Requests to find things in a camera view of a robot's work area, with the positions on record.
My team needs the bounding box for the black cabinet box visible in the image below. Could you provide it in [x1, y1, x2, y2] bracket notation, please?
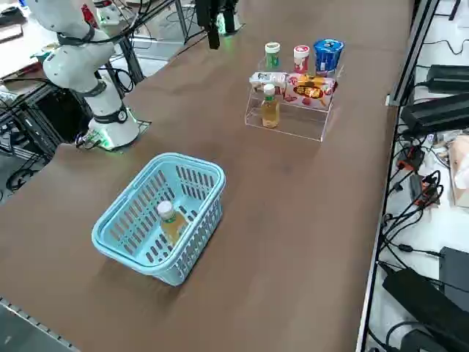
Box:
[36, 87, 92, 144]

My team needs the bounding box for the green and white packet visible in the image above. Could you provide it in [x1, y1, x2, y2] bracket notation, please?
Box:
[31, 42, 62, 62]

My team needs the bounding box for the black power supply brick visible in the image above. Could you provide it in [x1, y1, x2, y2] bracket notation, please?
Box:
[426, 65, 469, 95]

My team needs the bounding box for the white snack packet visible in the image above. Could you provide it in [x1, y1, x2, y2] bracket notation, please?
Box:
[249, 71, 289, 91]

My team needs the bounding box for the aluminium table edge rail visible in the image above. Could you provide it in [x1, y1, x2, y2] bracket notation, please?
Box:
[0, 296, 80, 352]

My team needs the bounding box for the orange and black connector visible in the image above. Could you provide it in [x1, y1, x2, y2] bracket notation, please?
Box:
[410, 172, 444, 208]
[397, 145, 426, 172]

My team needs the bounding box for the clear acrylic tiered shelf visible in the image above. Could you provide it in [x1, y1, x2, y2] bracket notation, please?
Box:
[244, 54, 346, 143]

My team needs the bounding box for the aluminium frame post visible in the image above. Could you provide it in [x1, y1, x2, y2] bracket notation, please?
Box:
[386, 0, 440, 107]

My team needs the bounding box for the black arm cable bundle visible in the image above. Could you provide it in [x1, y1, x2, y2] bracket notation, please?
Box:
[56, 21, 111, 47]

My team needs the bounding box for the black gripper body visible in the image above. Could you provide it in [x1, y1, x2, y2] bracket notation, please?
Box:
[196, 0, 237, 29]

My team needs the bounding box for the green and white canister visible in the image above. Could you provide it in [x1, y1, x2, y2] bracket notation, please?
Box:
[264, 41, 281, 70]

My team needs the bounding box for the black flat box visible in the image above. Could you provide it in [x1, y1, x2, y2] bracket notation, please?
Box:
[438, 246, 469, 305]

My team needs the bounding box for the red and yellow snack packet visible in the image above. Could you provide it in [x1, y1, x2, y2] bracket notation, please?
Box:
[284, 73, 338, 107]

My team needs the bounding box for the juice bottle with white cap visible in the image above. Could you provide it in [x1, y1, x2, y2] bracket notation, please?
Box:
[157, 200, 190, 246]
[260, 83, 281, 129]

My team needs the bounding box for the large black power adapter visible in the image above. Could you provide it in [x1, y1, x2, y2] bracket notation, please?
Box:
[383, 267, 469, 345]

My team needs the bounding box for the light blue plastic basket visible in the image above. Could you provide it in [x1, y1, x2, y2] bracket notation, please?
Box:
[91, 152, 226, 287]

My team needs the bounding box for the blue cookie cup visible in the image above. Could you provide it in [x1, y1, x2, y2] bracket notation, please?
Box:
[313, 38, 346, 73]

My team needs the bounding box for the black frame leg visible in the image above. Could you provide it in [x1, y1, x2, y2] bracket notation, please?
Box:
[115, 34, 146, 87]

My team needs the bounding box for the red and white canister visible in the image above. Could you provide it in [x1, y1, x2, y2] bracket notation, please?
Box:
[292, 45, 311, 74]

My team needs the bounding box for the white background device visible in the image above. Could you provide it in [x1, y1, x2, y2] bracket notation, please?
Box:
[97, 0, 122, 27]

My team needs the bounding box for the long black power supply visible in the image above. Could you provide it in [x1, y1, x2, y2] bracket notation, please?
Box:
[399, 93, 469, 133]

